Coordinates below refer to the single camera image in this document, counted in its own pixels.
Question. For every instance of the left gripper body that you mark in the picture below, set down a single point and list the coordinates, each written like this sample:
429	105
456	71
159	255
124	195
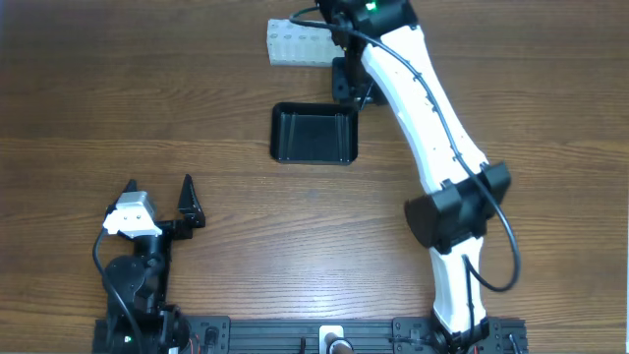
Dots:
177	229

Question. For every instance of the black tray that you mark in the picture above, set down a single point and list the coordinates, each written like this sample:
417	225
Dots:
314	140

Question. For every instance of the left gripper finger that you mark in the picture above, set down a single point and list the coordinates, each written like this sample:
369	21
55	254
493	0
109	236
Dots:
190	206
130	187

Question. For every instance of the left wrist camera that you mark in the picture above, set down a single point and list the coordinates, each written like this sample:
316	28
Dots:
132	214

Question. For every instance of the mounting rail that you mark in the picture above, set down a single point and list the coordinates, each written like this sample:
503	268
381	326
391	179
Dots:
275	334

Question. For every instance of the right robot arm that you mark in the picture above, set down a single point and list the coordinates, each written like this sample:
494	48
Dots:
422	113

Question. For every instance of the white test tube rack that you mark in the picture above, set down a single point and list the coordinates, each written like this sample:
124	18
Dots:
295	46

